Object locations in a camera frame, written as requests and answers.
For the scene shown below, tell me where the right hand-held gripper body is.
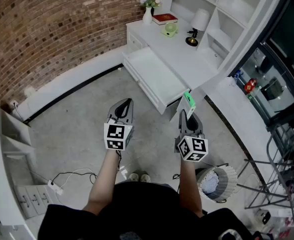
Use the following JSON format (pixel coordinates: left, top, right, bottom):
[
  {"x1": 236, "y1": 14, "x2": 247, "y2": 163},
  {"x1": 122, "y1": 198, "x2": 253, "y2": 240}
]
[{"x1": 174, "y1": 127, "x2": 209, "y2": 163}]

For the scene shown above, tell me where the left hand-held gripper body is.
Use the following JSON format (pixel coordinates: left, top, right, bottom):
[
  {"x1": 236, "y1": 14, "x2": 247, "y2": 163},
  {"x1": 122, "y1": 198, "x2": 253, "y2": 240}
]
[{"x1": 103, "y1": 98, "x2": 134, "y2": 151}]

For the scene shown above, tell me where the person's right forearm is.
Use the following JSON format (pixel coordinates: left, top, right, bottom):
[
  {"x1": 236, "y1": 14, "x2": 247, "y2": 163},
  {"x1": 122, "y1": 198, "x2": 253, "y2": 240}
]
[{"x1": 177, "y1": 158, "x2": 205, "y2": 218}]

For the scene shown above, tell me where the person's left forearm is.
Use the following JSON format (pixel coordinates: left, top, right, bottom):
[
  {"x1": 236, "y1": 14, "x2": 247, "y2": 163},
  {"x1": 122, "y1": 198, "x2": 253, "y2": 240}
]
[{"x1": 82, "y1": 148, "x2": 121, "y2": 217}]

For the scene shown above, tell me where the small closed white drawer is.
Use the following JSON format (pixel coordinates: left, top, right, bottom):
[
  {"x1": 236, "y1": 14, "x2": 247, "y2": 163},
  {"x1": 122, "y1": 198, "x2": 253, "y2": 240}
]
[{"x1": 126, "y1": 30, "x2": 148, "y2": 54}]

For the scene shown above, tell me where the small white drawer cabinet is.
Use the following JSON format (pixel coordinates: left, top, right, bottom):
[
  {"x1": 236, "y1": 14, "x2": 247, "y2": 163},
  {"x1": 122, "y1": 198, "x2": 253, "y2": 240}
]
[{"x1": 16, "y1": 183, "x2": 55, "y2": 219}]

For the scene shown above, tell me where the crumpled cloth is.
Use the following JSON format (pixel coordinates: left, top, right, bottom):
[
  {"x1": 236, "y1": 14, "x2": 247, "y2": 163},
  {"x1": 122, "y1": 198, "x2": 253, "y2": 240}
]
[{"x1": 201, "y1": 173, "x2": 220, "y2": 194}]

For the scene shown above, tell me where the white pleated basket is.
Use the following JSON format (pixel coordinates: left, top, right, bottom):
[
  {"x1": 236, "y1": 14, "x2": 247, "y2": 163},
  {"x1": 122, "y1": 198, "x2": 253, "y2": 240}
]
[{"x1": 196, "y1": 165, "x2": 239, "y2": 203}]

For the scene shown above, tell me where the red packet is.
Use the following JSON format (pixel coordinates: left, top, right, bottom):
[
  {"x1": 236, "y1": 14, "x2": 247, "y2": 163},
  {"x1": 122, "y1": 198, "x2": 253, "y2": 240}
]
[{"x1": 244, "y1": 78, "x2": 258, "y2": 93}]

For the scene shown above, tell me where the white desk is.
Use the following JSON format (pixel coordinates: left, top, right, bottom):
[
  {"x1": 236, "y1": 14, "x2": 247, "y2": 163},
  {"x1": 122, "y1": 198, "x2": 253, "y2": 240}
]
[{"x1": 125, "y1": 16, "x2": 228, "y2": 122}]

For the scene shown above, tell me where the glass display cabinet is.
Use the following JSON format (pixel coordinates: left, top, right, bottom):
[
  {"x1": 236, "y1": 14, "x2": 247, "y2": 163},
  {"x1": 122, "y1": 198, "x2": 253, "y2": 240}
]
[{"x1": 226, "y1": 40, "x2": 294, "y2": 133}]

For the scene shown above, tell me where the white power strip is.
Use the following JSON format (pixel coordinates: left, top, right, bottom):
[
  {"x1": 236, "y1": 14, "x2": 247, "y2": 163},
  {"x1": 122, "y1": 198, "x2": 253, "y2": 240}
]
[{"x1": 47, "y1": 179, "x2": 64, "y2": 195}]

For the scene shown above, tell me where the black pot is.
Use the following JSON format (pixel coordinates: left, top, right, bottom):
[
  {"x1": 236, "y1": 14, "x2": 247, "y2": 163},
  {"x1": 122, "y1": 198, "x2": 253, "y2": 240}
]
[{"x1": 260, "y1": 77, "x2": 287, "y2": 102}]

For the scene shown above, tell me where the person's black clothing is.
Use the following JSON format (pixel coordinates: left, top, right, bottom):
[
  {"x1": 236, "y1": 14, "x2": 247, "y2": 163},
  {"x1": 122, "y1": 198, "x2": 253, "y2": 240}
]
[{"x1": 37, "y1": 180, "x2": 253, "y2": 240}]

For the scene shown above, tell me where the grey metal rack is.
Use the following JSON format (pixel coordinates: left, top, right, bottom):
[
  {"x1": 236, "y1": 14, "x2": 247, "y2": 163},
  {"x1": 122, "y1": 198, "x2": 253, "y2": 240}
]
[{"x1": 236, "y1": 123, "x2": 294, "y2": 223}]

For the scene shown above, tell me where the black kettle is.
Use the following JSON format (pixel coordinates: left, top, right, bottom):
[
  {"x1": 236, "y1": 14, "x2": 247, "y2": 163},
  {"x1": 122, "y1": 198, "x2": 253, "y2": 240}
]
[{"x1": 255, "y1": 55, "x2": 273, "y2": 75}]

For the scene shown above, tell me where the green desk fan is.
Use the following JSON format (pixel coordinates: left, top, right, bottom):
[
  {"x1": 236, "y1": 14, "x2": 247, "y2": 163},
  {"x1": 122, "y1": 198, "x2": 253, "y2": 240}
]
[{"x1": 161, "y1": 22, "x2": 180, "y2": 38}]

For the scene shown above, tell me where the white and black device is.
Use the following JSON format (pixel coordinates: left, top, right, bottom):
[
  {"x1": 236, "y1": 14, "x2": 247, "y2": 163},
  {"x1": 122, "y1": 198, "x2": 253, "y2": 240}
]
[{"x1": 256, "y1": 208, "x2": 272, "y2": 225}]

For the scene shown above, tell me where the white vase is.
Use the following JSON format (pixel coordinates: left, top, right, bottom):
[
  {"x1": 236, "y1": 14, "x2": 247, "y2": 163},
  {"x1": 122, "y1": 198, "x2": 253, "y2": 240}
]
[{"x1": 142, "y1": 6, "x2": 154, "y2": 26}]

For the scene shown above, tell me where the white shade desk lamp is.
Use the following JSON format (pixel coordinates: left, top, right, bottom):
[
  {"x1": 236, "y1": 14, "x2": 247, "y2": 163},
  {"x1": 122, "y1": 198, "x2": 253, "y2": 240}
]
[{"x1": 185, "y1": 8, "x2": 211, "y2": 47}]

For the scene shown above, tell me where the red book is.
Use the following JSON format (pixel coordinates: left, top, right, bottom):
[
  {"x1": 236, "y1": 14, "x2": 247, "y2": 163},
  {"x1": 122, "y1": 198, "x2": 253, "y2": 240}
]
[{"x1": 151, "y1": 13, "x2": 179, "y2": 26}]

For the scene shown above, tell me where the white shelving unit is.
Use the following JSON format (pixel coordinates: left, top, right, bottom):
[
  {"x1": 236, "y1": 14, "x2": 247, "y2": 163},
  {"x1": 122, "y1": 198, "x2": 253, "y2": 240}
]
[{"x1": 0, "y1": 100, "x2": 38, "y2": 236}]

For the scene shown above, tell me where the flower bouquet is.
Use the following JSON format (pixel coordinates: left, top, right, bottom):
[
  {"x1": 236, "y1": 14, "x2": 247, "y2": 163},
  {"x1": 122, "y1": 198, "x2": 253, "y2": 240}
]
[{"x1": 139, "y1": 0, "x2": 162, "y2": 10}]

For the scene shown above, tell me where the white shelf hutch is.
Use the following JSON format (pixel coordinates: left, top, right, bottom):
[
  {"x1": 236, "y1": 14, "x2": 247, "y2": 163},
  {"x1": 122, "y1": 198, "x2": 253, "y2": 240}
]
[{"x1": 156, "y1": 0, "x2": 288, "y2": 73}]

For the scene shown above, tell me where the white floor cable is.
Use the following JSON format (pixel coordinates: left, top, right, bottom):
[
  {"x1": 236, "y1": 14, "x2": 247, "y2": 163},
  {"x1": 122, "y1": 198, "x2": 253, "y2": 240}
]
[{"x1": 60, "y1": 167, "x2": 94, "y2": 188}]

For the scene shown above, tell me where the black floor cable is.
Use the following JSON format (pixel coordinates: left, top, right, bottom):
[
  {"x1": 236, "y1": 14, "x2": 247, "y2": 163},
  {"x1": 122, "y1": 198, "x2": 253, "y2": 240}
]
[{"x1": 50, "y1": 171, "x2": 98, "y2": 185}]

